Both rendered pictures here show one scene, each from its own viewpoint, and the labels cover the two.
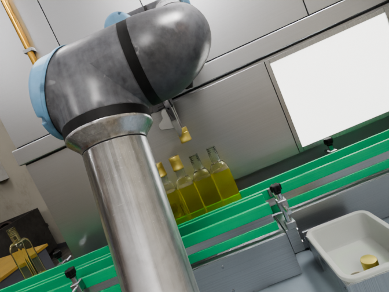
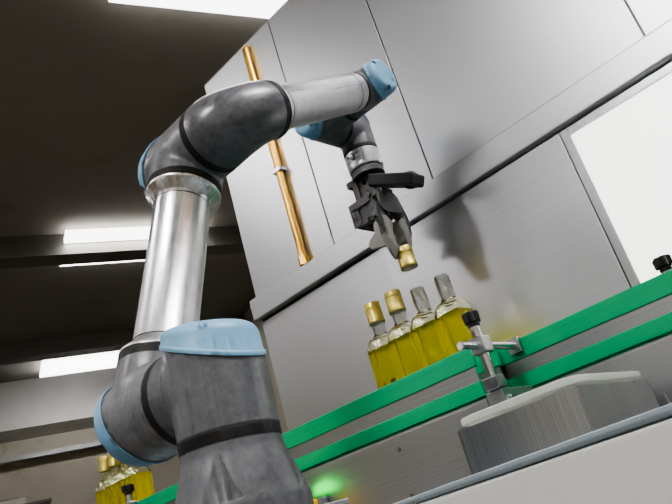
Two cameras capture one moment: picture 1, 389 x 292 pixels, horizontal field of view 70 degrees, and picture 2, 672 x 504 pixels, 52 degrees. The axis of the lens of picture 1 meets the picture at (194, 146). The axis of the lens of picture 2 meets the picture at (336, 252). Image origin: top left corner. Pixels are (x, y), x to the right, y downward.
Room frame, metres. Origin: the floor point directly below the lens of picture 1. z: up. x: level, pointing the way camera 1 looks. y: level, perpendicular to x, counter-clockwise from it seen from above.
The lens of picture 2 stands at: (-0.29, -0.60, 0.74)
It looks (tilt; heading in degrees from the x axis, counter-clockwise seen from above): 22 degrees up; 34
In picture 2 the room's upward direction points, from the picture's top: 17 degrees counter-clockwise
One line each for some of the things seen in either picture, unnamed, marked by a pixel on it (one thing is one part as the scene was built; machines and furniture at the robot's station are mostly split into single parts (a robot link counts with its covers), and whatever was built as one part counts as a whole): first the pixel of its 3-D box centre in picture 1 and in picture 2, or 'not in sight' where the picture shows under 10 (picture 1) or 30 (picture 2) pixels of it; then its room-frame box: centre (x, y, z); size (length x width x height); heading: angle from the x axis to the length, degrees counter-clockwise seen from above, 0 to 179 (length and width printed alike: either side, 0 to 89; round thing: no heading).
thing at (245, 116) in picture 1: (275, 110); (589, 217); (0.96, -0.31, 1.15); 0.90 x 0.03 x 0.34; 86
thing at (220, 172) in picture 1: (229, 192); (468, 353); (0.85, -0.04, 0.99); 0.06 x 0.06 x 0.21; 84
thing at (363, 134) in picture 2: not in sight; (353, 133); (0.85, 0.04, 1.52); 0.09 x 0.08 x 0.11; 175
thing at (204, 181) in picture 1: (212, 199); (442, 364); (0.85, 0.02, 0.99); 0.06 x 0.06 x 0.21; 85
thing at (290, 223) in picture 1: (280, 203); (491, 350); (0.71, -0.15, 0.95); 0.17 x 0.03 x 0.12; 176
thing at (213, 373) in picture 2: not in sight; (214, 378); (0.26, -0.01, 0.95); 0.13 x 0.12 x 0.14; 85
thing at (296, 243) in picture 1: (290, 232); (518, 410); (0.73, -0.15, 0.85); 0.09 x 0.04 x 0.07; 176
